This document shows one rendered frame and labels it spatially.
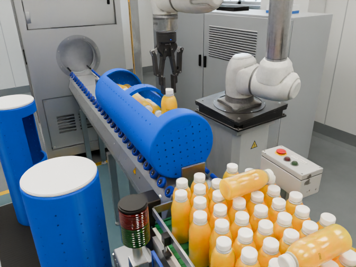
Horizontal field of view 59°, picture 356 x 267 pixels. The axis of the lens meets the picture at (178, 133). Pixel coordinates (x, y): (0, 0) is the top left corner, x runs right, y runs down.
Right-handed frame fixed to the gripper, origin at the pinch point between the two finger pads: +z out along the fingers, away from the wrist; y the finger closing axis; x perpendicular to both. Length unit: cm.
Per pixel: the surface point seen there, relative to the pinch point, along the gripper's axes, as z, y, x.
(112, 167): 79, 7, -84
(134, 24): -11, -33, -127
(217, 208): 24, 8, 49
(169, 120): 10.3, 5.2, 11.2
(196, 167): 28.1, -1.5, 19.7
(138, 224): 10, 36, 60
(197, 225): 27, 15, 50
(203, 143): 23.6, -9.6, 11.3
